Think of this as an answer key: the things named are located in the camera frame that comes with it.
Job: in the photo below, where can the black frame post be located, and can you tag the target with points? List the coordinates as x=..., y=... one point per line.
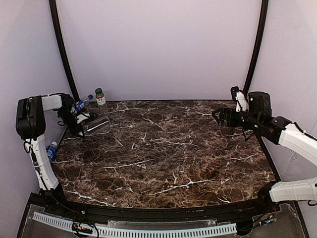
x=62, y=48
x=257, y=45

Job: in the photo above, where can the black front rail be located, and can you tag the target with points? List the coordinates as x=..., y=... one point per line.
x=240, y=212

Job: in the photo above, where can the white slotted cable duct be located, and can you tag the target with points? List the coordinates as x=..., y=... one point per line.
x=102, y=231

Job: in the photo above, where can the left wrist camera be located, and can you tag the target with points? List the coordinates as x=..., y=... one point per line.
x=85, y=117

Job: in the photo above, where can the Starbucks bottle green cap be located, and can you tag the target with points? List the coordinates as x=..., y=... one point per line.
x=101, y=101

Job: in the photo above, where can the clear bottle without label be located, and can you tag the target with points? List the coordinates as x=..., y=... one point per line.
x=97, y=125

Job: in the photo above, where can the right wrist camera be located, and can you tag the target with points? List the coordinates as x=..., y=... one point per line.
x=240, y=98

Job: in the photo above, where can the left black frame post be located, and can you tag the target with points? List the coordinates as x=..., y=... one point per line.
x=62, y=48

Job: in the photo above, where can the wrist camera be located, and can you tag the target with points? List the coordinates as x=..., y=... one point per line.
x=240, y=98
x=85, y=117

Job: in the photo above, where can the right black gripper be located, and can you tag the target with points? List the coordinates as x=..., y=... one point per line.
x=228, y=117

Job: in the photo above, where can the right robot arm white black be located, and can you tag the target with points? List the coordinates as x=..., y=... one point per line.
x=253, y=112

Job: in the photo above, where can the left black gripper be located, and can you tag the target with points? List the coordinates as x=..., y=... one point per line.
x=77, y=127

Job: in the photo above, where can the Pepsi bottle blue cap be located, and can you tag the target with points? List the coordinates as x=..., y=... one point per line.
x=79, y=106

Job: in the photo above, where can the small blue label water bottle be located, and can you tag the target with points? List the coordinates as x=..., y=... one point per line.
x=51, y=151

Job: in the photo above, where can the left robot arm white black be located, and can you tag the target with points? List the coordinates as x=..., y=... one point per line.
x=31, y=126

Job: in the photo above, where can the right black frame post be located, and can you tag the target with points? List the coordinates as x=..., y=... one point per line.
x=257, y=45

